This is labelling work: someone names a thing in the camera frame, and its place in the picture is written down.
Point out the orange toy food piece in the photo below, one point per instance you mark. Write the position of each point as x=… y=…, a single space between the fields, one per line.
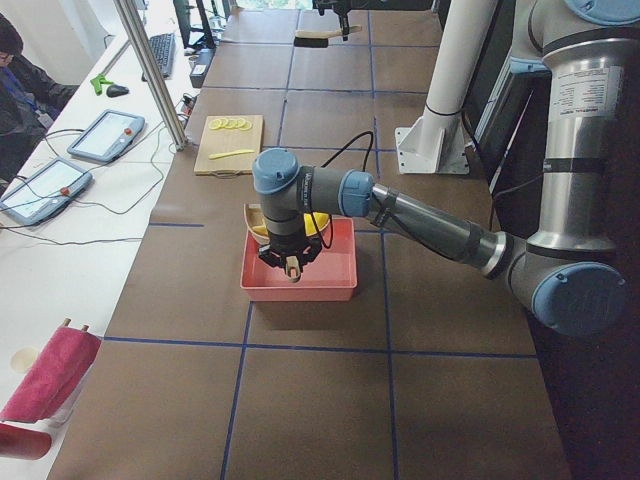
x=260 y=230

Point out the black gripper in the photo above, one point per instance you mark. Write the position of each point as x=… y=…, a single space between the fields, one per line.
x=283 y=244
x=343 y=19

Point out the red cylinder cup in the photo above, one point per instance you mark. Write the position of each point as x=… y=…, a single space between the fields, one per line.
x=23 y=443

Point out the red towel roll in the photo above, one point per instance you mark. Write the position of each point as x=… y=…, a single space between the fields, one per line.
x=51 y=386

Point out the paper cup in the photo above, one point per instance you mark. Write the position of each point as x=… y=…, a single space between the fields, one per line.
x=23 y=359

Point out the beige plastic dustpan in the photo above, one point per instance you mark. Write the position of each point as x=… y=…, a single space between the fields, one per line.
x=253 y=215

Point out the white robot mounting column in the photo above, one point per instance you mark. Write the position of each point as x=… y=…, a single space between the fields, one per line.
x=434 y=144

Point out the near teach pendant tablet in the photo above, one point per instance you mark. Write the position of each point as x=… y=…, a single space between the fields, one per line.
x=45 y=193

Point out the far teach pendant tablet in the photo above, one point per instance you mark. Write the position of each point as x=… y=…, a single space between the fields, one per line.
x=107 y=137

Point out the green clamp tool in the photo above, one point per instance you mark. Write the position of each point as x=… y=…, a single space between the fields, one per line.
x=99 y=82

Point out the yellow plastic knife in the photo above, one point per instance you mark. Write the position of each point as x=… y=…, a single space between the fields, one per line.
x=220 y=155

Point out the black computer mouse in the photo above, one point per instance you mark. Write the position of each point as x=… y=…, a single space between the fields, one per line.
x=115 y=90

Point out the teach pendant tablet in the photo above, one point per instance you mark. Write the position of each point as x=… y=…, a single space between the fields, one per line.
x=107 y=137
x=45 y=193

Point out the seated person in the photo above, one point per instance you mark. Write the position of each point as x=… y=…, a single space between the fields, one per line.
x=30 y=102

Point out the white hand brush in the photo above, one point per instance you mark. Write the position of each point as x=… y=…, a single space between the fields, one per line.
x=320 y=39

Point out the wooden cutting board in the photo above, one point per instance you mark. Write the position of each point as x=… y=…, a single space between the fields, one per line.
x=222 y=140

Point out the black box device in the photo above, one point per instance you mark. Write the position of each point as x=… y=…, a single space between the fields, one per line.
x=200 y=64

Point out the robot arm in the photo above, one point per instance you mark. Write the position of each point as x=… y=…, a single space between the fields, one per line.
x=563 y=273

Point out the yellow toy pepper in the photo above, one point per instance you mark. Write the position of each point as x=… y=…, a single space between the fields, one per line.
x=315 y=222

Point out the black keyboard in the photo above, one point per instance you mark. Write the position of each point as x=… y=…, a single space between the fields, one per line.
x=163 y=48

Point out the aluminium frame post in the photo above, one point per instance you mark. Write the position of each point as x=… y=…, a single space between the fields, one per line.
x=136 y=33

